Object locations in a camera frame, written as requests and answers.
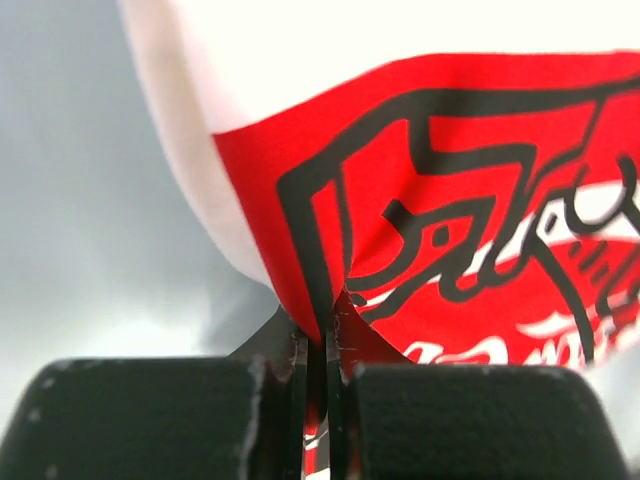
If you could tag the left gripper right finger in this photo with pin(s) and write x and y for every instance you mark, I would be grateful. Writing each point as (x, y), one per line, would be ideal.
(390, 418)

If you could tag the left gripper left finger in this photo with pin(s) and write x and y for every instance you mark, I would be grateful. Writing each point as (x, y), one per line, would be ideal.
(198, 417)

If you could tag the white t shirt red print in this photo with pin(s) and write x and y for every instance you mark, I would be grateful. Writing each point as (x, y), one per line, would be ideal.
(466, 171)

